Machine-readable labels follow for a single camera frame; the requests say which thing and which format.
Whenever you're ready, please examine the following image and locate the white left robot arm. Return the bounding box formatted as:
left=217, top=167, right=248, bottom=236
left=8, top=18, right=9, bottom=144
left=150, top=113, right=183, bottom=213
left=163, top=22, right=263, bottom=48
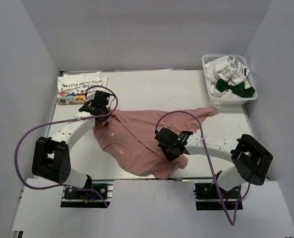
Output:
left=32, top=91, right=111, bottom=198

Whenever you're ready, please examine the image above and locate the folded white cartoon print t-shirt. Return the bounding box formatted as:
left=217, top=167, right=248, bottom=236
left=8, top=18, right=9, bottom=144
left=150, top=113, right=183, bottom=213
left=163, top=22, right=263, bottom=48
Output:
left=57, top=72, right=109, bottom=105

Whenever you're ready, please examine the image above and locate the white t-shirt green lettering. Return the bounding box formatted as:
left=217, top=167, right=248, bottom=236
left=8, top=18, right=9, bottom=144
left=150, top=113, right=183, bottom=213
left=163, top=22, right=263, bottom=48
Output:
left=205, top=56, right=250, bottom=89

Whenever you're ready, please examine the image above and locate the pink t-shirt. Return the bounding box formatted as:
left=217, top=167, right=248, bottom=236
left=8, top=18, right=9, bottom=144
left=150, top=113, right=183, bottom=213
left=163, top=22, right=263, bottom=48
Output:
left=93, top=107, right=218, bottom=179

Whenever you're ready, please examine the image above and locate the dark green t-shirt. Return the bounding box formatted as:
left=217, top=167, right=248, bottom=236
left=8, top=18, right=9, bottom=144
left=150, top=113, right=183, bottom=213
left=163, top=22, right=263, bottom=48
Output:
left=216, top=79, right=255, bottom=98

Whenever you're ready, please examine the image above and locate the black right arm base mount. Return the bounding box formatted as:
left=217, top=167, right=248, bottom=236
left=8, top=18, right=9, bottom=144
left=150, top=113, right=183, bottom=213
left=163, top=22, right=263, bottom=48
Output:
left=193, top=182, right=239, bottom=211

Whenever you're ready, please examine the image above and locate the white plastic laundry basket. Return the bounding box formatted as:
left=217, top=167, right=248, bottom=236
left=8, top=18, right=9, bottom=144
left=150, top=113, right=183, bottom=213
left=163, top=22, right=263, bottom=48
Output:
left=202, top=54, right=258, bottom=105

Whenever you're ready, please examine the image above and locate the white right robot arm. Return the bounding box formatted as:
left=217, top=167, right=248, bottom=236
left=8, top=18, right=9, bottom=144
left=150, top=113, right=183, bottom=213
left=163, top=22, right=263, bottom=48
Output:
left=155, top=127, right=273, bottom=198

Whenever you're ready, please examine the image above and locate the plain white t-shirt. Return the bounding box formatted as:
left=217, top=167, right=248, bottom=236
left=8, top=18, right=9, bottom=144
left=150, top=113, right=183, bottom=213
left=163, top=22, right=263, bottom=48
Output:
left=205, top=76, right=236, bottom=98

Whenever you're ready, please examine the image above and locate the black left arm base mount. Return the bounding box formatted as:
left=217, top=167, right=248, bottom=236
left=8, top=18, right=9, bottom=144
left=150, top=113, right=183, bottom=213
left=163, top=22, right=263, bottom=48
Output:
left=60, top=180, right=114, bottom=208

